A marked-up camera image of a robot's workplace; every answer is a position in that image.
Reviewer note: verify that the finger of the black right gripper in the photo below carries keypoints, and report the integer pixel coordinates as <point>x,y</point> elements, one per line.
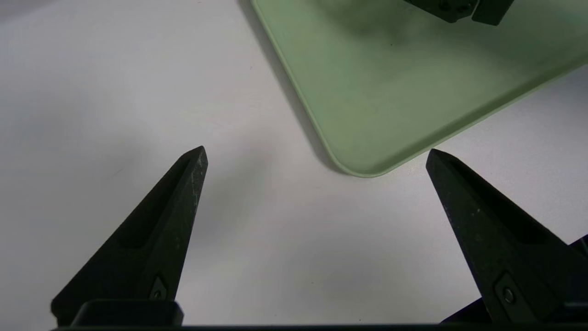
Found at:
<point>494,11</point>
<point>448,9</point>

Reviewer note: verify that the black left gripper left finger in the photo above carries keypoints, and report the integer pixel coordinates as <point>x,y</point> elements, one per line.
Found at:
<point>147,243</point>

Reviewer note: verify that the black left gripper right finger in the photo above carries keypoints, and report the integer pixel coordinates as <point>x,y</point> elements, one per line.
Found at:
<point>500,248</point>

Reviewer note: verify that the light green plastic tray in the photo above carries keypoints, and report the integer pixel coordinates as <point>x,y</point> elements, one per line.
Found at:
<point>413,82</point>

